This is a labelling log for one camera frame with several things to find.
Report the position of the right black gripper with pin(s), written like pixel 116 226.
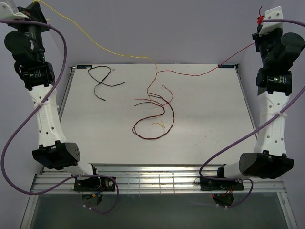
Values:
pixel 278 33

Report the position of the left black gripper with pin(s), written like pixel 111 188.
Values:
pixel 33 11

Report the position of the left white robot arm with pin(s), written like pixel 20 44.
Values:
pixel 54 152

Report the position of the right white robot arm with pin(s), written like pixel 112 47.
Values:
pixel 274 81

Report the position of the left blue label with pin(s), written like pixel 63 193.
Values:
pixel 84 66

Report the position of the blue label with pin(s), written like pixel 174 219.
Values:
pixel 84 66
pixel 226 66

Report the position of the right blue label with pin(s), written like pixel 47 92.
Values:
pixel 226 66

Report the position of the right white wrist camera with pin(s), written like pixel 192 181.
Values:
pixel 265 26

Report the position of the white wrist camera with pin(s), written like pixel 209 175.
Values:
pixel 265 26
pixel 9 11

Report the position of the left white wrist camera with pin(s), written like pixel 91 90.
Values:
pixel 9 11

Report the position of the aluminium rail frame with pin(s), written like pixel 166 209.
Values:
pixel 156 138

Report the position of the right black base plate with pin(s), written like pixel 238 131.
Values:
pixel 217 185

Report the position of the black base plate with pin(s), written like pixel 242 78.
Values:
pixel 94 184
pixel 217 185

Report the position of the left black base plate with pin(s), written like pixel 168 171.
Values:
pixel 94 184

